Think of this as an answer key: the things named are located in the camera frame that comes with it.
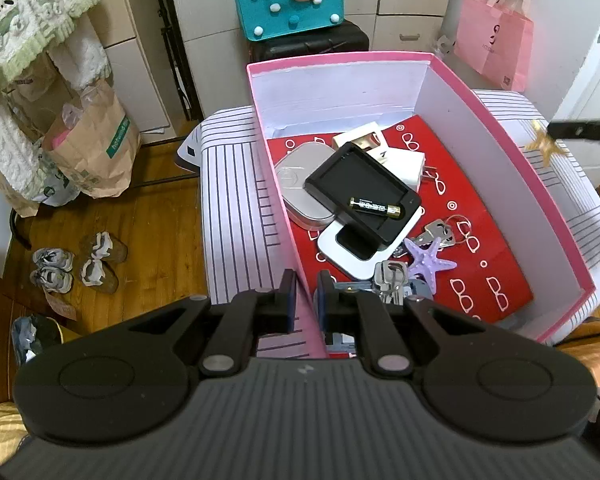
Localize bunch of keys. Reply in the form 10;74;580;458
372;259;433;306
410;216;468;251

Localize yellow starfish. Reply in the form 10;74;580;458
524;120;571;168

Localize small white box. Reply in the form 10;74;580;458
367;146;427;193

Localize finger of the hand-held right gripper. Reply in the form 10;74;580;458
549;119;600;142

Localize plain brown paper bag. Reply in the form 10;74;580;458
0;152;46;218

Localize black and gold battery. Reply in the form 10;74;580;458
349;197;403;219

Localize white green knit cardigan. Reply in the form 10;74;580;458
0;0;113;201

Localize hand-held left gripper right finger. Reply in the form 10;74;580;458
316;270;501;380

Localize pale pink rounded case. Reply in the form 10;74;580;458
274;141;338;231

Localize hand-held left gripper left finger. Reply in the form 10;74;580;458
105;269;299;380

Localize dark sneaker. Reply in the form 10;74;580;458
11;315;63;366

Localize grey sneaker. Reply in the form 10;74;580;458
30;266;75;295
32;247;76;273

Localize printed plastic bag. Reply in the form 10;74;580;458
32;135;81;207

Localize brown paper bag green print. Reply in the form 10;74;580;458
45;79;142;200

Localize person's yellow pants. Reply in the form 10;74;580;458
0;317;600;466

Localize white device with dark screen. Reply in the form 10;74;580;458
316;219;396;279

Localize black suitcase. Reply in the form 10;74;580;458
245;19;371;66

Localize pink cardboard box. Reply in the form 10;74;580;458
246;51;597;361

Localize pink paper shopping bag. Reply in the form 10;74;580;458
452;0;535;92

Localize black plastic tray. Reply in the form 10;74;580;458
304;141;423;256

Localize striped tablecloth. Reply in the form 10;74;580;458
195;89;600;361

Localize cream plastic holder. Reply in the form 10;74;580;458
331;129;387;153

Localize purple starfish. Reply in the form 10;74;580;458
403;239;458;295

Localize beige wardrobe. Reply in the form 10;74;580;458
157;0;458;121

